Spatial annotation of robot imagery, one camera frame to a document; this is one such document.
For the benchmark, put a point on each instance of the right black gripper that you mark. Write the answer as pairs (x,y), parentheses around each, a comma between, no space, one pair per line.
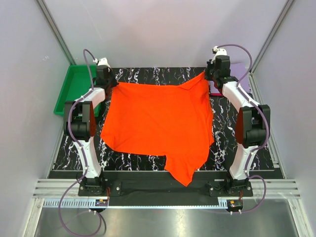
(210,64)

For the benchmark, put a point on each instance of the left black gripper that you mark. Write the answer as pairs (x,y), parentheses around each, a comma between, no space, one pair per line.
(110,73)

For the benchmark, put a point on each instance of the orange t shirt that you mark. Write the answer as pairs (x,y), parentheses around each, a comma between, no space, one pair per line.
(174,121)

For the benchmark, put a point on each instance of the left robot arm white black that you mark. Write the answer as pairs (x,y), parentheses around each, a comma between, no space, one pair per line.
(80,121)

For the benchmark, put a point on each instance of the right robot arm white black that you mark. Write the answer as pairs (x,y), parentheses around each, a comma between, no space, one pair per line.
(252,127)

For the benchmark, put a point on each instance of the folded purple t shirt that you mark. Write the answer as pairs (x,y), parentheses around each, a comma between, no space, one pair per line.
(237,70)

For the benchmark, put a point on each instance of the folded pink t shirt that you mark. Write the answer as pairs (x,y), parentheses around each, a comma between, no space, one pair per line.
(216,94)

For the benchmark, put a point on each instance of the green plastic bin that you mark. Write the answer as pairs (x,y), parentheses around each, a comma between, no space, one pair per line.
(76,83)

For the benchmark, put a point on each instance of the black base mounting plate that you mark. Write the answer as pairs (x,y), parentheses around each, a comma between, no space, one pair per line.
(159,188)

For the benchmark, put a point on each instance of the left small circuit board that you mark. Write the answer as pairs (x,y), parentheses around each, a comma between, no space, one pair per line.
(101,202)

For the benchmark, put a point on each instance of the small circuit board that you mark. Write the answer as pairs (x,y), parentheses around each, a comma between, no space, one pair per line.
(237,203)
(101,202)

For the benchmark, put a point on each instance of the right small circuit board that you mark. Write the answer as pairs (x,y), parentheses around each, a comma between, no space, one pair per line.
(237,203)

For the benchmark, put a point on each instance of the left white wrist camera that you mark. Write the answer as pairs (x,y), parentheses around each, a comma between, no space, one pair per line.
(101,62)

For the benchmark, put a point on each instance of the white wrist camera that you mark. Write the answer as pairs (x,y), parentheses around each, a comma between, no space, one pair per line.
(101,62)
(217,51)

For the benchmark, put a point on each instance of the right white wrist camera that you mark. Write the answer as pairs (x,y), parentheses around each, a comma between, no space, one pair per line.
(217,51)

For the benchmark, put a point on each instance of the aluminium frame rail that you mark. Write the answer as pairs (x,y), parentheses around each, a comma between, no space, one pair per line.
(55,194)

